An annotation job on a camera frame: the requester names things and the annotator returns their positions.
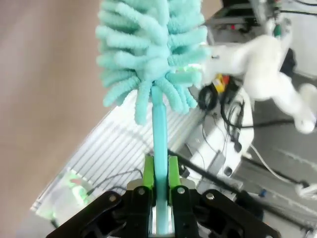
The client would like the white cable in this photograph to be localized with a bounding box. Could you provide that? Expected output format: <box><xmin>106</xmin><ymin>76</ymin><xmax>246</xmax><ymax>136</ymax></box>
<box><xmin>247</xmin><ymin>145</ymin><xmax>311</xmax><ymax>190</ymax></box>

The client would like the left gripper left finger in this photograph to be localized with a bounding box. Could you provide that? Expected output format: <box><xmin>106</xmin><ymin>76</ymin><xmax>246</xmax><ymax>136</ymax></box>
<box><xmin>46</xmin><ymin>155</ymin><xmax>156</xmax><ymax>238</ymax></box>

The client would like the ribbed aluminium panel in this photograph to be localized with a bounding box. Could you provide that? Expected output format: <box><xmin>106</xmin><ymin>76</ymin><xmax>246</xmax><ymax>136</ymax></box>
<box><xmin>31</xmin><ymin>99</ymin><xmax>207</xmax><ymax>217</ymax></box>

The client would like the black cable bundle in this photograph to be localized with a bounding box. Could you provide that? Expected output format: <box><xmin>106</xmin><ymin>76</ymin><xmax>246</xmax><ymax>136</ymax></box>
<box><xmin>198</xmin><ymin>79</ymin><xmax>248</xmax><ymax>152</ymax></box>

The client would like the teal microfibre duster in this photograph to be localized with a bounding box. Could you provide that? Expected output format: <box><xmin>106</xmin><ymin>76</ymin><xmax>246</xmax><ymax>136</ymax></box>
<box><xmin>95</xmin><ymin>0</ymin><xmax>211</xmax><ymax>236</ymax></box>

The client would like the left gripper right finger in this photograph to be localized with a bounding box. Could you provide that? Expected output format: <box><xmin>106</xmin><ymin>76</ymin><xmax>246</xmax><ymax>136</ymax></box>
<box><xmin>168</xmin><ymin>155</ymin><xmax>282</xmax><ymax>238</ymax></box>

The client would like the green lit electronics board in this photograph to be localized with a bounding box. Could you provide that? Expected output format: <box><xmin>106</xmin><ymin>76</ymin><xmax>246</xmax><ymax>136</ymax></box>
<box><xmin>53</xmin><ymin>171</ymin><xmax>95</xmax><ymax>214</ymax></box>

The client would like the black diagonal bar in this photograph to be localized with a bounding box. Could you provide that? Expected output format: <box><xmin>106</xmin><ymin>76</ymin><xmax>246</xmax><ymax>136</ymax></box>
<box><xmin>167</xmin><ymin>148</ymin><xmax>264</xmax><ymax>215</ymax></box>

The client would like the thin black cable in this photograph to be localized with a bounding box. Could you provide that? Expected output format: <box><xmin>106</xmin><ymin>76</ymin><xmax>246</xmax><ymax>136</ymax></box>
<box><xmin>86</xmin><ymin>168</ymin><xmax>145</xmax><ymax>195</ymax></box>

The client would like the yellow plug block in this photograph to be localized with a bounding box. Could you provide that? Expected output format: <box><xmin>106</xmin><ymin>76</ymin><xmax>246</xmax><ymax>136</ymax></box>
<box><xmin>213</xmin><ymin>73</ymin><xmax>229</xmax><ymax>94</ymax></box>

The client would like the white control cabinet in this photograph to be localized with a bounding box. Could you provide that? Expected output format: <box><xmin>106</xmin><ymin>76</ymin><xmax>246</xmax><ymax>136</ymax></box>
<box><xmin>185</xmin><ymin>86</ymin><xmax>255</xmax><ymax>179</ymax></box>

